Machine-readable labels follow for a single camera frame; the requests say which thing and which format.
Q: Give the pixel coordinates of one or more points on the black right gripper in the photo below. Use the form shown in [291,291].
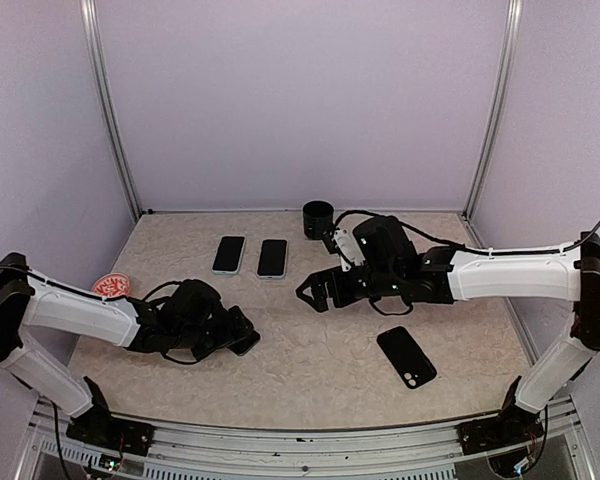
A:
[319,282]

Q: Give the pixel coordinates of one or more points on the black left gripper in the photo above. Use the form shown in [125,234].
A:
[226,334]

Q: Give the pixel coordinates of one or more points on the black phone green edge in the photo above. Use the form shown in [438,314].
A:
[243,346]

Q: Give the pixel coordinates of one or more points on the lavender phone case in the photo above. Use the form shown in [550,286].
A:
[272,276]

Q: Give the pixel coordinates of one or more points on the black phone dark edge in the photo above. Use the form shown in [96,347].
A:
[272,256]

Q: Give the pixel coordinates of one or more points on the light blue phone case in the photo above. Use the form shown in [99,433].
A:
[227,272]

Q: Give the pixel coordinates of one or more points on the black phone white back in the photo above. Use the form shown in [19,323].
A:
[229,254]

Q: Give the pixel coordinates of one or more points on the black phone case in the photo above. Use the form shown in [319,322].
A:
[407,358]

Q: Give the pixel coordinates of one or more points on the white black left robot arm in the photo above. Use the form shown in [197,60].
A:
[191,318]

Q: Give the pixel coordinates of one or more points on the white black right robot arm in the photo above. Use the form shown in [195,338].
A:
[384,256]

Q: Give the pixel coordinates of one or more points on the dark green cup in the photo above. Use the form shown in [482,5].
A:
[317,219]

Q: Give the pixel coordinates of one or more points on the red white patterned bowl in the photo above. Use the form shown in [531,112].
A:
[112,286]

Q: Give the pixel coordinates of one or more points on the front aluminium rail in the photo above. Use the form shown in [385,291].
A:
[430,450]

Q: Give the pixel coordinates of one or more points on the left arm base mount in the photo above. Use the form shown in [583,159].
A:
[113,433]

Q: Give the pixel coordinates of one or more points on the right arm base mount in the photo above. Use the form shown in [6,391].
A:
[486,434]

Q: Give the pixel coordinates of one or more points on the right aluminium frame post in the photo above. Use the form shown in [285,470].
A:
[497,108]

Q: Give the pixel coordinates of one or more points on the aluminium frame post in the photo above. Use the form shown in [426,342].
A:
[497,108]
[95,48]

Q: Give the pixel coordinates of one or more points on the left aluminium frame post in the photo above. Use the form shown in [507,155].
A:
[95,48]

